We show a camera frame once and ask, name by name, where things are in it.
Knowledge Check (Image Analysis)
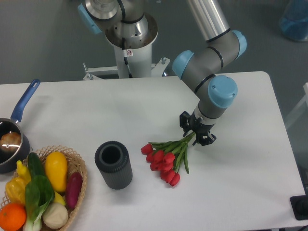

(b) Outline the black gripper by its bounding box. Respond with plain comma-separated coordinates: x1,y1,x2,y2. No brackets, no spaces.
179,111,216,146

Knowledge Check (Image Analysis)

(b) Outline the red tulip bouquet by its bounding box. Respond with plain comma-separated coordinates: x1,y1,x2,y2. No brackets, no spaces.
141,132,195,187

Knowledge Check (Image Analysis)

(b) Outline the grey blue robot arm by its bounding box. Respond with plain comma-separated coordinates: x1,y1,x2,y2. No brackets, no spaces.
77,0,247,146

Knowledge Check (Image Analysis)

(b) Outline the dark grey ribbed vase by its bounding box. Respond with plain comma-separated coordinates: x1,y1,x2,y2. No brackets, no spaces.
94,141,133,190

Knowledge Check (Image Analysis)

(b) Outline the woven wicker basket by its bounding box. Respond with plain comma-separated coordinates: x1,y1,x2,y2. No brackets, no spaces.
0,146,87,231

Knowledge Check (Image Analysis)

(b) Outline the black device at edge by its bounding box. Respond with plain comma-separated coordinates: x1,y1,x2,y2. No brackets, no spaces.
290,195,308,220

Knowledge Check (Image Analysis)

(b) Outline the purple eggplant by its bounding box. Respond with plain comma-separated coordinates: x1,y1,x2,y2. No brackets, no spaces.
65,172,83,209

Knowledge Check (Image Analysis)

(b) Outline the yellow squash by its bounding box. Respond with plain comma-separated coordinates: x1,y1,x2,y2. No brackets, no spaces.
45,152,68,193

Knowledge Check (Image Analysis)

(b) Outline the blue translucent container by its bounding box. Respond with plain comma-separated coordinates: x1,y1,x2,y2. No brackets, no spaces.
279,0,308,42

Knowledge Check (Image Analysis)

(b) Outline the yellow banana piece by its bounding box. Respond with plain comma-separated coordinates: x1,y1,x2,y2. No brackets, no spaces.
53,192,66,206

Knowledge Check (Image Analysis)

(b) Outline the dark green cucumber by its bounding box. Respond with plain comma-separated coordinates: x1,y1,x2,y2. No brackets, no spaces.
27,152,46,178

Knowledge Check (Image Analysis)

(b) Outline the beige round potato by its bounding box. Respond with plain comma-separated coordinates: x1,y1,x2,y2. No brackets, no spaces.
43,203,68,229

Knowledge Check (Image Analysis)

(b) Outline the green bok choy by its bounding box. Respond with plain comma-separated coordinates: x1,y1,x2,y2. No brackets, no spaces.
23,175,55,231

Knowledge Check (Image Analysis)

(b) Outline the small yellow gourd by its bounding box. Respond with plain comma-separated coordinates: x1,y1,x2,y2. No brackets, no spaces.
16,160,31,184

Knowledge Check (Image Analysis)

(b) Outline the brown bread roll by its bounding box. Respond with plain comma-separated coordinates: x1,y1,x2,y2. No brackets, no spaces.
0,132,21,153

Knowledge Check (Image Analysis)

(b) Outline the yellow bell pepper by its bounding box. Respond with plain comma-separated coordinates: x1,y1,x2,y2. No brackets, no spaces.
5,177,26,205

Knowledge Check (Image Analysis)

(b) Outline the orange fruit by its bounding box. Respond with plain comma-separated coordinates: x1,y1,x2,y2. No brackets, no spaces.
0,203,26,231

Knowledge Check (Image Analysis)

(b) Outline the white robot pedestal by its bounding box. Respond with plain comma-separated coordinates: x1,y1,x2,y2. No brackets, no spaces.
83,13,170,80

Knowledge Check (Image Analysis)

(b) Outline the black base cable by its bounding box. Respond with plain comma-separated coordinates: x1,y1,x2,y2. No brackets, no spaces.
121,38,133,79

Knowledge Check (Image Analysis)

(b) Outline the blue handled saucepan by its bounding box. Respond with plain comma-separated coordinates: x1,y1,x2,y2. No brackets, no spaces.
0,79,40,174

